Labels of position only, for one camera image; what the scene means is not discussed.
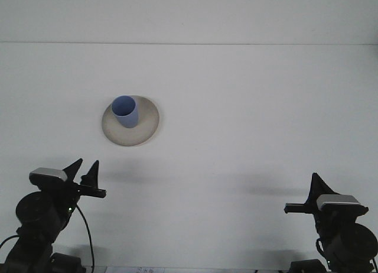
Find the pale round plate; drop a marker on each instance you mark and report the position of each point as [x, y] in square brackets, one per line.
[144, 131]

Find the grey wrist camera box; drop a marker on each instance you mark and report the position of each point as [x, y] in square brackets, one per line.
[338, 200]
[47, 173]

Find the white printed paper sheet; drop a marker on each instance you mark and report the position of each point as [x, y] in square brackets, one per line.
[141, 269]

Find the pale blue cup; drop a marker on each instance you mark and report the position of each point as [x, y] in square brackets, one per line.
[128, 118]

